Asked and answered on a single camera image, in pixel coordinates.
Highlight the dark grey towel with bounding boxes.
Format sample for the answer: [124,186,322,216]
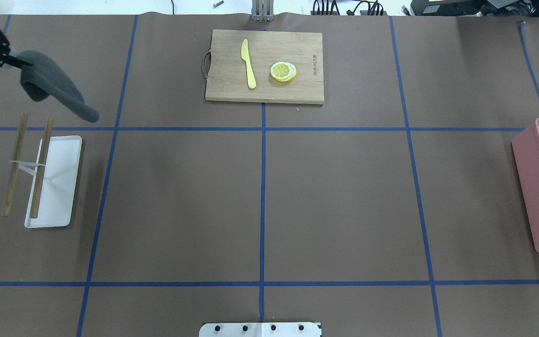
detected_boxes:
[19,51,100,123]

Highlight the outer wooden rack bar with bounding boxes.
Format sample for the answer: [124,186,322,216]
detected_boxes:
[0,113,29,217]

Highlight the wooden rack bar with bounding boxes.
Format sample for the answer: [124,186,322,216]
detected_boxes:
[29,117,53,219]
[0,113,29,217]

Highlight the white towel rack tray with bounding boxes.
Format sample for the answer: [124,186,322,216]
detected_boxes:
[24,136,83,229]

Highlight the inner wooden rack bar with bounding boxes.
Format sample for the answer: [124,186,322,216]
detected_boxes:
[29,117,53,219]

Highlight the bamboo cutting board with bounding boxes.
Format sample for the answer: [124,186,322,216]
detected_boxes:
[205,29,325,105]

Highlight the yellow plastic knife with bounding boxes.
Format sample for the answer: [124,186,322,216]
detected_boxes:
[240,38,257,89]

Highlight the yellow lemon slices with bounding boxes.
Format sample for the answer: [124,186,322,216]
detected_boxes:
[270,61,297,82]

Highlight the aluminium frame post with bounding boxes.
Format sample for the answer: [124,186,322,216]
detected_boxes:
[251,0,275,22]

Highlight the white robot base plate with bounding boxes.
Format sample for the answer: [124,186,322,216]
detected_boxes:
[198,322,323,337]

